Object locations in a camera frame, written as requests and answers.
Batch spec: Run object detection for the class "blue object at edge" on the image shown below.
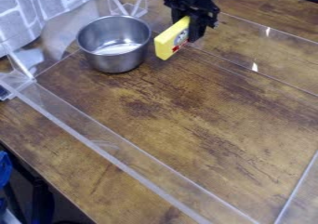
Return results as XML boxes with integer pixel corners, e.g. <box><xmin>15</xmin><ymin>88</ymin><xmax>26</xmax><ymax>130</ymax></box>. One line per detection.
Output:
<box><xmin>0</xmin><ymin>151</ymin><xmax>12</xmax><ymax>189</ymax></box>

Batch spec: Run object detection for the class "clear acrylic corner bracket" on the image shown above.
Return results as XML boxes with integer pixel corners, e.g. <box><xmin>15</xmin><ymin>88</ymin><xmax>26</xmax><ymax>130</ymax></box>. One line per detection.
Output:
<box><xmin>107</xmin><ymin>0</ymin><xmax>148</xmax><ymax>18</ymax></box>

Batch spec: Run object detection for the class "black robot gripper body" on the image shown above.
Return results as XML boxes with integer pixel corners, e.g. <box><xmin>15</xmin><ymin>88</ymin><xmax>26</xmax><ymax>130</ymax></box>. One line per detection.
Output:
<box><xmin>164</xmin><ymin>0</ymin><xmax>221</xmax><ymax>28</ymax></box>

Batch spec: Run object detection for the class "stainless steel bowl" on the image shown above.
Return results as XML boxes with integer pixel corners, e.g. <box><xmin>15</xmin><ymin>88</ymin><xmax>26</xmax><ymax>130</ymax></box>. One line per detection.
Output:
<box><xmin>76</xmin><ymin>15</ymin><xmax>151</xmax><ymax>73</ymax></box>

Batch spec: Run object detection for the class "grey white patterned cloth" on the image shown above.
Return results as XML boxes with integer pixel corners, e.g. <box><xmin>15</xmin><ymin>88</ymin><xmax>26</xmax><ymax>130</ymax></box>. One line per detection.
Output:
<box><xmin>0</xmin><ymin>0</ymin><xmax>107</xmax><ymax>58</ymax></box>

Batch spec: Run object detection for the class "yellow butter block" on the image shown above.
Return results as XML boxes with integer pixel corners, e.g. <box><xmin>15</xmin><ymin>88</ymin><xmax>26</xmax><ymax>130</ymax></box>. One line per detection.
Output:
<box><xmin>154</xmin><ymin>16</ymin><xmax>190</xmax><ymax>60</ymax></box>

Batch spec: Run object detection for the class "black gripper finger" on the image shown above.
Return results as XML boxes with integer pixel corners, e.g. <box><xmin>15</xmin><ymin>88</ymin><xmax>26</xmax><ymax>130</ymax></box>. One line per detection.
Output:
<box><xmin>189</xmin><ymin>16</ymin><xmax>206</xmax><ymax>43</ymax></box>
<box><xmin>171</xmin><ymin>8</ymin><xmax>189</xmax><ymax>23</ymax></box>

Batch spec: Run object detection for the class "clear acrylic barrier wall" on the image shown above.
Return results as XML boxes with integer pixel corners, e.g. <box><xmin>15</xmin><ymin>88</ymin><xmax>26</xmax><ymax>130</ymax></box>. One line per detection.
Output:
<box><xmin>0</xmin><ymin>0</ymin><xmax>261</xmax><ymax>224</ymax></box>

